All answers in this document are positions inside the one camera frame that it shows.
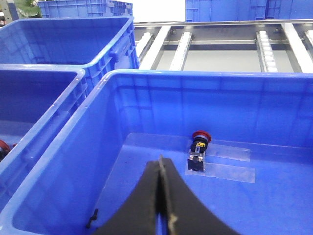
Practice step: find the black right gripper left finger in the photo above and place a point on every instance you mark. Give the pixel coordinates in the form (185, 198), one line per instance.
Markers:
(137, 216)

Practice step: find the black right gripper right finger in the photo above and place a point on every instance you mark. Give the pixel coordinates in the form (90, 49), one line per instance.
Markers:
(182, 212)

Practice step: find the red emergency stop button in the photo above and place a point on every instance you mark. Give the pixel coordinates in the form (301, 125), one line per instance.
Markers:
(197, 152)

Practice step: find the clear tape strip lower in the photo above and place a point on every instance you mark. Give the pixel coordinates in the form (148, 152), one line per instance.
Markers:
(227, 172)

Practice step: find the clear tape strip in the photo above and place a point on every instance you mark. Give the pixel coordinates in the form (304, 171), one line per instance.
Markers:
(227, 172)
(227, 152)

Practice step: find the clear tape strip upper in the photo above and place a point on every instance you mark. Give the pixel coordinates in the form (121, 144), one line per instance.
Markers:
(227, 152)

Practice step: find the blue crate front right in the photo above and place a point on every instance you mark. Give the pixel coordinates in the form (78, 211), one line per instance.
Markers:
(133, 116)

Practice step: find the blue crate front left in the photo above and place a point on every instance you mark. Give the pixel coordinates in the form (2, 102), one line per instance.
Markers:
(35, 103)

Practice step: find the blue crate back left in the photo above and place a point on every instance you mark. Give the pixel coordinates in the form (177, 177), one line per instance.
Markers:
(97, 45)

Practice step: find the blue far crate tall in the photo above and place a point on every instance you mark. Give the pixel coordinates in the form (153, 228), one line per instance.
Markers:
(225, 10)

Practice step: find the blue crate back centre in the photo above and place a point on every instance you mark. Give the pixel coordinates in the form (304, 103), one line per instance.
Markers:
(84, 8)

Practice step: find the blue far crate low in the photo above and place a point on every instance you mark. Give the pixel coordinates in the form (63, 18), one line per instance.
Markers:
(289, 9)

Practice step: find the steel roller conveyor frame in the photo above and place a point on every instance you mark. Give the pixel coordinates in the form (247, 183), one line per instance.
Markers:
(251, 46)

